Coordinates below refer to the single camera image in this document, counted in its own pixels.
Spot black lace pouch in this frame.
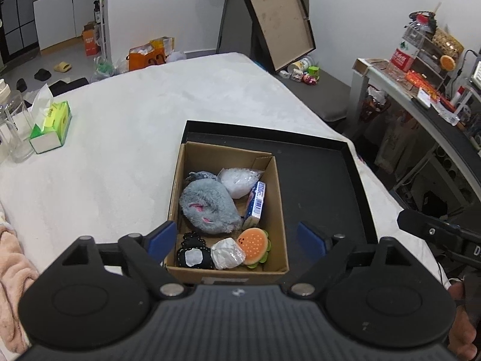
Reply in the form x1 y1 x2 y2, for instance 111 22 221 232
176 231 215 270

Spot grey plush mouse toy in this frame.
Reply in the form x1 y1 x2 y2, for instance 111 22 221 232
179 179 242 236

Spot white wad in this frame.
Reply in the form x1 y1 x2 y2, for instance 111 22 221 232
210 238 246 270

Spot burger plush toy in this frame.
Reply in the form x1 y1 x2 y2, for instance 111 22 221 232
236 227 271 269

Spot blue denim plush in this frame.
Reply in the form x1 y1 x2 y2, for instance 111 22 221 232
185 171 219 185

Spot brown cardboard box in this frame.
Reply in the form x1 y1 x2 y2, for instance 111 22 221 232
165 142 290 284

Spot blue tissue pack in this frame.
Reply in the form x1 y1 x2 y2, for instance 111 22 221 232
242 181 266 230

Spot clear plastic filling bag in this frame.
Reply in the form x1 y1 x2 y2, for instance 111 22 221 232
218 168 263 200

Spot person right hand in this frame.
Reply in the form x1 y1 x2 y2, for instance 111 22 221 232
448 306 478 360

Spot black shallow tray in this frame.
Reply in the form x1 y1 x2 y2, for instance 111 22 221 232
182 121 378 273

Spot grey desk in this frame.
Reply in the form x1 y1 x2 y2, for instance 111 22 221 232
344 59 480 196

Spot pink blanket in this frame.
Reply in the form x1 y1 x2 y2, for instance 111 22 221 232
1 207 39 354

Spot clear acrylic organizer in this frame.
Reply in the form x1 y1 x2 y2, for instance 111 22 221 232
411 37 457 90

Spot white keyboard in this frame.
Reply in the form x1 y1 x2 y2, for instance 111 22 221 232
470 60 481 90

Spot green tissue box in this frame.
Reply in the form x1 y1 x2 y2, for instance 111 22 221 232
29 85 72 154

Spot plastic water bottle red label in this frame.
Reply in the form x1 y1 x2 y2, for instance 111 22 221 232
387 15 428 82

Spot clear water jar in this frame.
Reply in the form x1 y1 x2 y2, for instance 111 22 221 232
0 79 34 163

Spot toys pile on bench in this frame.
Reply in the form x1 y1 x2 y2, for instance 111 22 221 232
278 55 320 86

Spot orange shopping bag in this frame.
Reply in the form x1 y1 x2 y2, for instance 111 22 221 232
127 37 175 71

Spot yellow slipper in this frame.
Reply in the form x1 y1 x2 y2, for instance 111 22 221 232
54 61 72 73

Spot orange cardboard box on floor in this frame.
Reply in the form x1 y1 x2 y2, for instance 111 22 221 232
82 22 100 56

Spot white cabinet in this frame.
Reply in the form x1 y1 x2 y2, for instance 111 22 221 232
33 0 96 51

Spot black lid with brown inside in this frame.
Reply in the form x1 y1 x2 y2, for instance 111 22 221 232
244 0 316 74

